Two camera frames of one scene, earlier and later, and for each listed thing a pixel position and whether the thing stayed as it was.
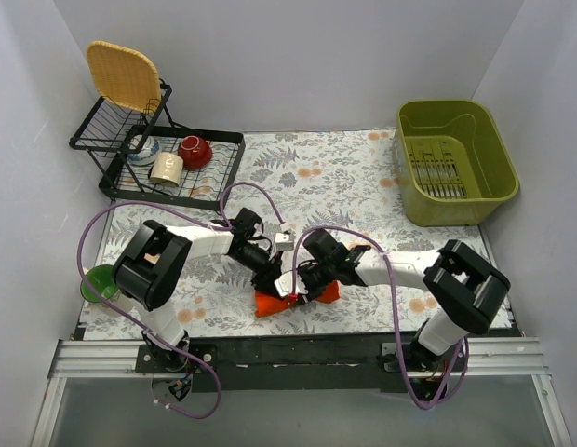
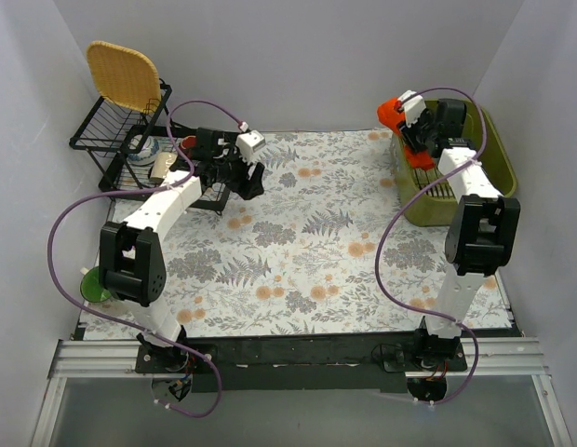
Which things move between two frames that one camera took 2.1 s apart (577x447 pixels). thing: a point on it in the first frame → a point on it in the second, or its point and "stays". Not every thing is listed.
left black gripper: (266, 282) → (242, 176)
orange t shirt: (266, 303) → (392, 118)
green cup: (102, 277) stays
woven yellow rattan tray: (125, 76) stays
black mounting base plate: (285, 363) stays
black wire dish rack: (151, 157) stays
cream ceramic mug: (167, 166) stays
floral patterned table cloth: (318, 242) stays
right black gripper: (305, 281) → (413, 135)
